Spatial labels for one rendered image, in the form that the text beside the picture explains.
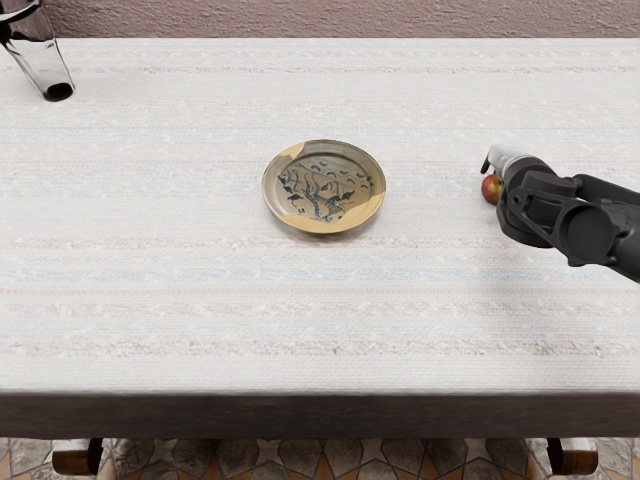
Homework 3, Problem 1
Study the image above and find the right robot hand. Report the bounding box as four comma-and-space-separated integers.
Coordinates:
480, 144, 528, 177

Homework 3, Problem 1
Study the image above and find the patterned ceramic plate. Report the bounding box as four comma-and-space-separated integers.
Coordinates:
261, 139, 388, 236

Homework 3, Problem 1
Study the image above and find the red yellow apple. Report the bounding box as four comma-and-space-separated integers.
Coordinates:
480, 173, 504, 205

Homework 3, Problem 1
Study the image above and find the clear wine glass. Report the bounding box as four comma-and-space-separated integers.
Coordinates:
0, 0, 77, 103

